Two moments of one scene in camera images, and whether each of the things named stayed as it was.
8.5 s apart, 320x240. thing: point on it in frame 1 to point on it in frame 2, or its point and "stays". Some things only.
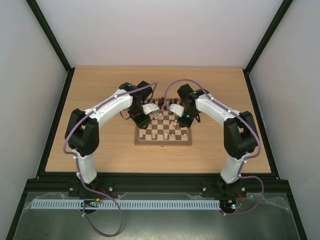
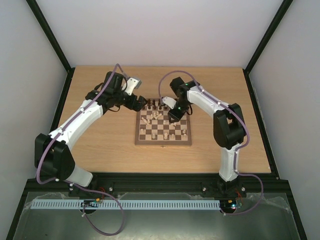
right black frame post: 263,41 stays
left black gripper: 142,122 to 139,106
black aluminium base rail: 273,184 stays
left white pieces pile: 155,115 stays
